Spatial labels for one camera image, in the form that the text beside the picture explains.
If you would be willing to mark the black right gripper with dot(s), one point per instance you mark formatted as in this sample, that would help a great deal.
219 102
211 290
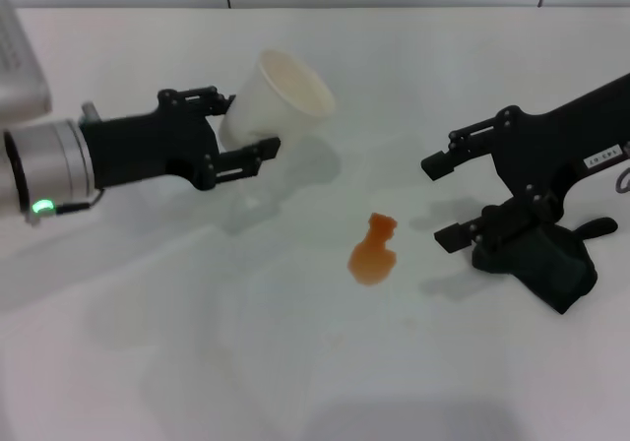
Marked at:
551 150

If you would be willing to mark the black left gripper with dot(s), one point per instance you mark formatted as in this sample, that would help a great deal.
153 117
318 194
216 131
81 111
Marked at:
147 145

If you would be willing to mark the white paper cup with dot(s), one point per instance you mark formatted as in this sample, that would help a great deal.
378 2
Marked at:
266 111

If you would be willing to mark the dark blue rag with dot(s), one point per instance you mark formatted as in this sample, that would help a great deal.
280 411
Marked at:
556 273

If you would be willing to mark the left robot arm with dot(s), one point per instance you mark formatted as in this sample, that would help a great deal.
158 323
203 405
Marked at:
49 160

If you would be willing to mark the brown water stain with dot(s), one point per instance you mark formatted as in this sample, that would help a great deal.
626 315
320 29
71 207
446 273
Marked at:
371 259

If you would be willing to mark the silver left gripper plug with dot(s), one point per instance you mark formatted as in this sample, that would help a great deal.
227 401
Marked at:
90 111

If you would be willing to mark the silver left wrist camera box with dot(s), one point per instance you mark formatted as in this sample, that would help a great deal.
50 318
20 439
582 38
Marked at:
19 77

